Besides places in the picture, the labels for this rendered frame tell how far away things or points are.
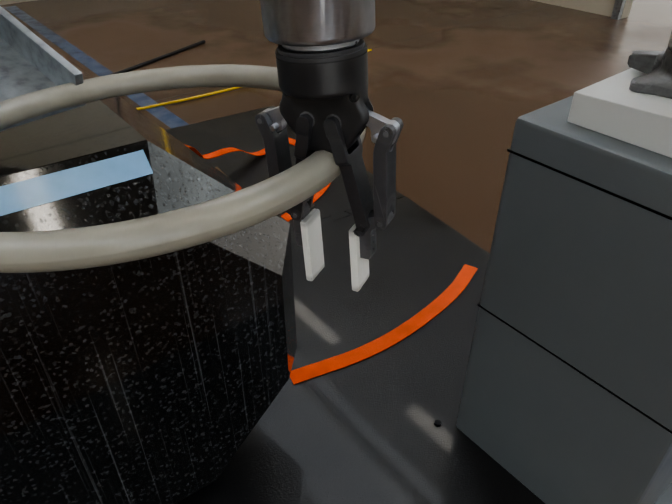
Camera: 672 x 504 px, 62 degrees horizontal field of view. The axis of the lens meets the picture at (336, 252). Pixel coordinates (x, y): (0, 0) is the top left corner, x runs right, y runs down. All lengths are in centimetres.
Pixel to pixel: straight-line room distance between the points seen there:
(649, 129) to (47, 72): 85
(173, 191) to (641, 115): 68
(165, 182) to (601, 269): 68
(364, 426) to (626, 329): 68
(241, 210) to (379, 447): 102
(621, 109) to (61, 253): 76
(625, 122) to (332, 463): 92
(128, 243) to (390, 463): 104
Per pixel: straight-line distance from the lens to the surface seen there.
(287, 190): 46
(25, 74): 94
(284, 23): 45
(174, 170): 89
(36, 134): 96
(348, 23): 45
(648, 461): 114
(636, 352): 102
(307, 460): 137
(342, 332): 164
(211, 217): 43
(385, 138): 47
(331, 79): 46
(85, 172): 85
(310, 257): 56
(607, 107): 94
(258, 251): 97
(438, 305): 175
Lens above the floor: 115
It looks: 36 degrees down
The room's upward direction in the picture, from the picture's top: straight up
